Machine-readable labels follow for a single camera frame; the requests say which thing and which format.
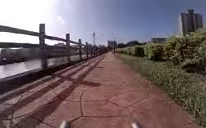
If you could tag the distant building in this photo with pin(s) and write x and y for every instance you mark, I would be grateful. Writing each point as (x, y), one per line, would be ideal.
(112, 44)

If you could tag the red stone paved path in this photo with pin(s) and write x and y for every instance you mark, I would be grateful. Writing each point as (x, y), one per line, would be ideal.
(104, 90)

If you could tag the tall pole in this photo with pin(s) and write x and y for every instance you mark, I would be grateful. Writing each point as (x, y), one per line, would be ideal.
(94, 39)

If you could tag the robot's own part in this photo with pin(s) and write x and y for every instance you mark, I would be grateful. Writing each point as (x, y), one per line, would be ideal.
(64, 124)
(135, 125)

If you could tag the grass strip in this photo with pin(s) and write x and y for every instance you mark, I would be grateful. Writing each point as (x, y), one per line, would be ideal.
(177, 83)

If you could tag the low distant buildings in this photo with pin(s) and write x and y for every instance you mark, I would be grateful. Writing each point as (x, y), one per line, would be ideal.
(21, 53)

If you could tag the green hedge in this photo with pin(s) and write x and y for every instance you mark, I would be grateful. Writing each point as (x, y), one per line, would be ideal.
(191, 50)

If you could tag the water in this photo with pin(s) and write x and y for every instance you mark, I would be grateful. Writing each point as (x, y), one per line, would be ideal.
(11, 69)

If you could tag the tall grey building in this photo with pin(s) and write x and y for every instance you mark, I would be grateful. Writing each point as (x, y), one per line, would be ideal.
(190, 21)

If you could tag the grey wooden rail fence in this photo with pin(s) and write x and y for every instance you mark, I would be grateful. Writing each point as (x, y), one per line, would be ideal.
(42, 43)

